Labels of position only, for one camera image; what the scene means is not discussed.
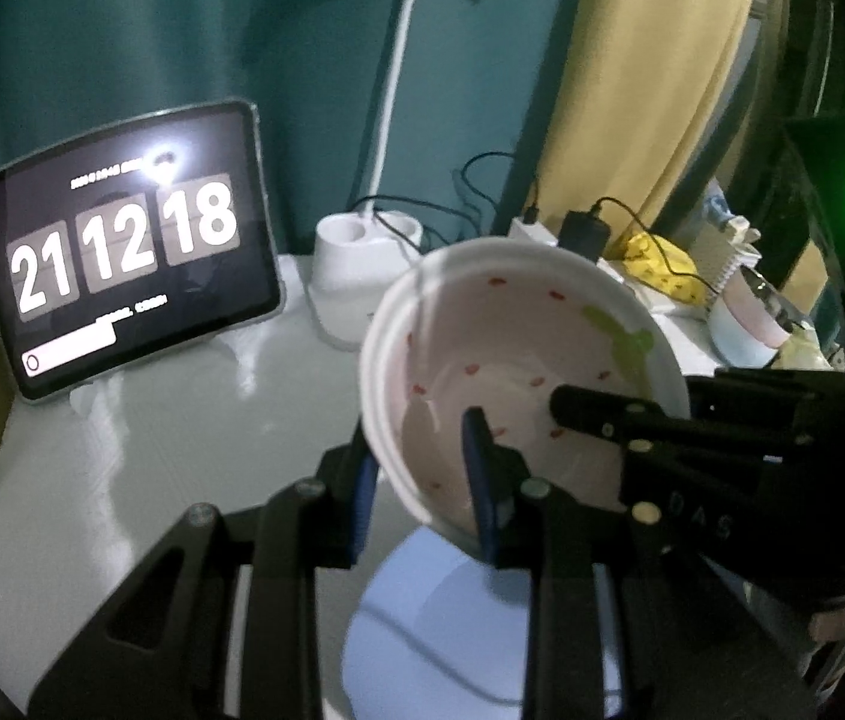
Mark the blue plate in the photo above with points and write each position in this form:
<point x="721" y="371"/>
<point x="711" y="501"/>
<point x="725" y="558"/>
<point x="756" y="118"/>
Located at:
<point x="438" y="634"/>

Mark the teal curtain left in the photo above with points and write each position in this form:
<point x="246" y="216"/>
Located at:
<point x="477" y="92"/>

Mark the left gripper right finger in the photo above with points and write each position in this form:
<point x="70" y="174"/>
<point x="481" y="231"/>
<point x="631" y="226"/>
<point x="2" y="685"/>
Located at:
<point x="685" y="646"/>

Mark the yellow curtain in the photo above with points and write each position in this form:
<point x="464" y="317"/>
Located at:
<point x="641" y="81"/>

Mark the pink strawberry bowl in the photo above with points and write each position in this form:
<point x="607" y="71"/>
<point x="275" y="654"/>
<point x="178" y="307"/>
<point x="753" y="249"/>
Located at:
<point x="499" y="324"/>

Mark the pink bowl in stack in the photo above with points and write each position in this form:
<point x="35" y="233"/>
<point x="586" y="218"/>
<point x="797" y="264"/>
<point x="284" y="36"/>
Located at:
<point x="752" y="314"/>

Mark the yellow snack bag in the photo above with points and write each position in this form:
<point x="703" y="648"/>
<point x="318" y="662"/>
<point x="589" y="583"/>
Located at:
<point x="655" y="263"/>

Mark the yellow tissue box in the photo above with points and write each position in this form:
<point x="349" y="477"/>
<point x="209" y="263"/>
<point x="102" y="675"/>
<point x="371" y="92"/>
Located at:
<point x="801" y="352"/>

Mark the white desk lamp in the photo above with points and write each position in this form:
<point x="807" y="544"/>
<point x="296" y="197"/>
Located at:
<point x="360" y="252"/>

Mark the white tablecloth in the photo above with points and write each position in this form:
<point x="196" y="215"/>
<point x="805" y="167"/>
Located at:
<point x="89" y="481"/>

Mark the white perforated basket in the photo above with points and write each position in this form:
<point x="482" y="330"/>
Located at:
<point x="719" y="251"/>

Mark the black power adapter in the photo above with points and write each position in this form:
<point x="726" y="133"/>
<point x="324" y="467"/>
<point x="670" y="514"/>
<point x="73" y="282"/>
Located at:
<point x="584" y="234"/>

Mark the light blue bowl in stack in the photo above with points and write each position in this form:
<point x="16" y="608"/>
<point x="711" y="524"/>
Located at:
<point x="733" y="343"/>

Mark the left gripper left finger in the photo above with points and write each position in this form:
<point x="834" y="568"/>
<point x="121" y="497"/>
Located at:
<point x="158" y="646"/>

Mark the tablet showing clock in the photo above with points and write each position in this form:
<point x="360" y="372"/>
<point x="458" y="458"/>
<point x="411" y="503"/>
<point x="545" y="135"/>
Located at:
<point x="133" y="239"/>

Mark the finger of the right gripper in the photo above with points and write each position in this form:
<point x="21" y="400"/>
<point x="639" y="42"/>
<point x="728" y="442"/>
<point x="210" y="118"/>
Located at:
<point x="602" y="419"/>

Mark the white phone charger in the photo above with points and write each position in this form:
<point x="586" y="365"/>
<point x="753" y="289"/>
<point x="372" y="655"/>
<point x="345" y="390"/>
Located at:
<point x="533" y="231"/>

